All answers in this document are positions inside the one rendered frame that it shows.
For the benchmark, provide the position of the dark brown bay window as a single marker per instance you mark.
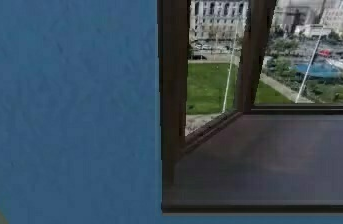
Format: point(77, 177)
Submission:
point(265, 160)

